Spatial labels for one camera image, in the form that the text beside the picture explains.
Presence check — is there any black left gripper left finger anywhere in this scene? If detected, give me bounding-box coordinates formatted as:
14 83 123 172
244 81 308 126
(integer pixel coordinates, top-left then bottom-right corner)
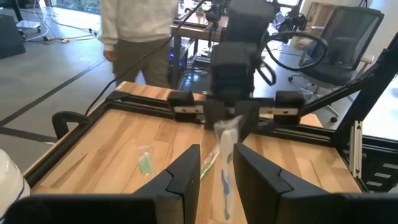
4 143 201 224

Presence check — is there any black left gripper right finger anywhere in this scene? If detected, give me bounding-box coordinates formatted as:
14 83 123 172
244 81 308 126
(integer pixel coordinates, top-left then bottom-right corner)
233 143 398 224

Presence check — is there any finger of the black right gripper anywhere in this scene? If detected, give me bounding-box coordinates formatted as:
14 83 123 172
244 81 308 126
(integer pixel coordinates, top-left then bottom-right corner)
205 100 225 130
236 100 261 141

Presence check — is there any blue toothbrush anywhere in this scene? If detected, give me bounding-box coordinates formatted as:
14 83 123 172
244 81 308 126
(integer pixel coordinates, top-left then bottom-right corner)
213 114 244 222

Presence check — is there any green toothbrush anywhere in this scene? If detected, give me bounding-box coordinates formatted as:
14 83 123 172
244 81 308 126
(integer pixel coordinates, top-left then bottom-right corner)
137 144 155 177
199 145 221 180

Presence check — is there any wooden desk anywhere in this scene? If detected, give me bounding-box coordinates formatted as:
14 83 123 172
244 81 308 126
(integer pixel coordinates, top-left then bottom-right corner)
170 12 231 43

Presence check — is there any silver aluminium extrusion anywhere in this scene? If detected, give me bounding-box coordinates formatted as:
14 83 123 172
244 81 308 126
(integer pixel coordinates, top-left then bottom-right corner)
349 120 364 180

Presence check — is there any light wooden shelf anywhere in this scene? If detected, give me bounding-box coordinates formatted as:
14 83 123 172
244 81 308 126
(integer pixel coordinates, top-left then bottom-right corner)
306 1 338 35

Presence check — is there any person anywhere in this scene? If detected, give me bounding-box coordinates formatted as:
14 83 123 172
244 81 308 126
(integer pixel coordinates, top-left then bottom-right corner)
98 0 178 90

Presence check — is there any person's hand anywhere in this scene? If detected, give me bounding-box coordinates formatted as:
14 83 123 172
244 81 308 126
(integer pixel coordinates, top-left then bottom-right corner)
103 49 118 62

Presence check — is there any black mesh office chair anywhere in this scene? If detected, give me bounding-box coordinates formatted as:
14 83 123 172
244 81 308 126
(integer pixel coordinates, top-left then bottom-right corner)
287 5 386 124

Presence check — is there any black table clamp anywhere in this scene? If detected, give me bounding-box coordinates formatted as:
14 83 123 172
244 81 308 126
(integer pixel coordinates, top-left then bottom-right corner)
51 110 91 141

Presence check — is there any white yellow Lysol wipes canister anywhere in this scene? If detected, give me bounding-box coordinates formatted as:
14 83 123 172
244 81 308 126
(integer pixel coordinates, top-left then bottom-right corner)
0 148 31 224

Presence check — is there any black case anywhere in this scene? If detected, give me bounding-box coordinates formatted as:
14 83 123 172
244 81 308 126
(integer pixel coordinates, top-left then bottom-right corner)
0 14 26 60

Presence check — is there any black aluminium table frame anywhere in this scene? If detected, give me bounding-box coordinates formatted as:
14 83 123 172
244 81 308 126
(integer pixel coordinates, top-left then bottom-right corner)
24 30 398 194

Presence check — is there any black right camera cable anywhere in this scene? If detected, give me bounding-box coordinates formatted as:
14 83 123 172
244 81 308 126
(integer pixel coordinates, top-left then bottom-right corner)
256 30 330 87

